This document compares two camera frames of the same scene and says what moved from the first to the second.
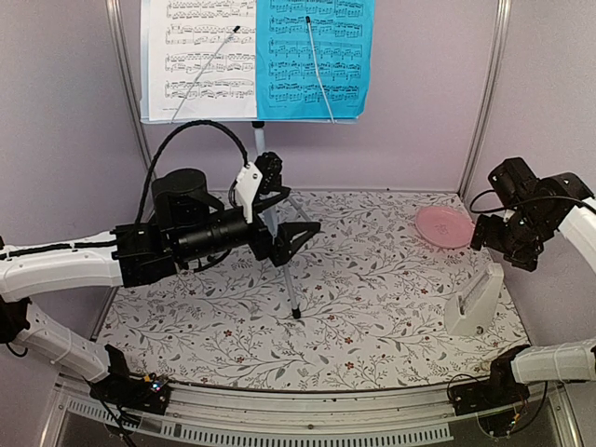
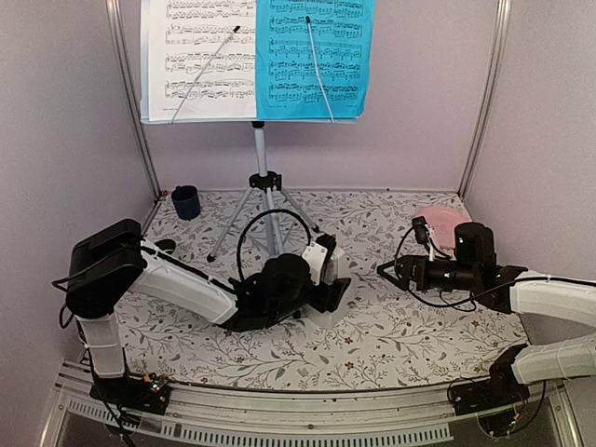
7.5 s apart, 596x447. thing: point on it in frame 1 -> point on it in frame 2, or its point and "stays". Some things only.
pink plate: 444,227 stays
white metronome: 467,312 -> 329,274
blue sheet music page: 342,33 stays
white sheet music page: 183,35 stays
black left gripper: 281,250 -> 331,295
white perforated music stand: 258,126 stays
